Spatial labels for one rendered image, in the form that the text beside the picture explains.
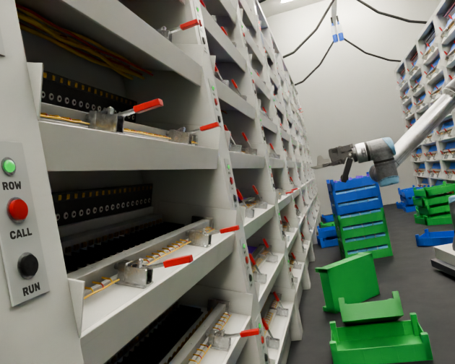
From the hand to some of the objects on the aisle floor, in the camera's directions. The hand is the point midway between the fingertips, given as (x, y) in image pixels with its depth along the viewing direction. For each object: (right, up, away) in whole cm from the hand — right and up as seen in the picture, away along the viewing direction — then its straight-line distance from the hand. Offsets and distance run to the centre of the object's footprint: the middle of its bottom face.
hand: (313, 168), depth 197 cm
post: (-21, -70, -28) cm, 78 cm away
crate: (+17, -63, -3) cm, 65 cm away
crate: (+105, -47, +81) cm, 140 cm away
